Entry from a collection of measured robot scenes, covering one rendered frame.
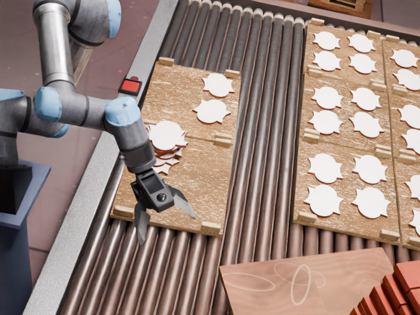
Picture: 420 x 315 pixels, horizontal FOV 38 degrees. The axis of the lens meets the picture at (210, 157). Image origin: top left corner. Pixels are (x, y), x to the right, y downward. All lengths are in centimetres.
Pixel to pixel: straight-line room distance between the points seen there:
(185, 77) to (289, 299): 110
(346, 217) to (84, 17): 103
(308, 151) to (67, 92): 106
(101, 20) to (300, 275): 89
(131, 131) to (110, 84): 250
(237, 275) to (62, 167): 184
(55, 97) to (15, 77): 251
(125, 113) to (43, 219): 178
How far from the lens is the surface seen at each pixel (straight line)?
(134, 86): 237
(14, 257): 226
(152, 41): 265
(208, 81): 242
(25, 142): 349
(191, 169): 206
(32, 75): 395
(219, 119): 225
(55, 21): 163
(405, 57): 292
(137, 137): 140
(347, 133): 237
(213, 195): 199
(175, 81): 241
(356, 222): 206
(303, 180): 212
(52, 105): 143
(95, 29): 176
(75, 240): 186
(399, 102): 264
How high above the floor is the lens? 238
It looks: 43 degrees down
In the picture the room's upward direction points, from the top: 12 degrees clockwise
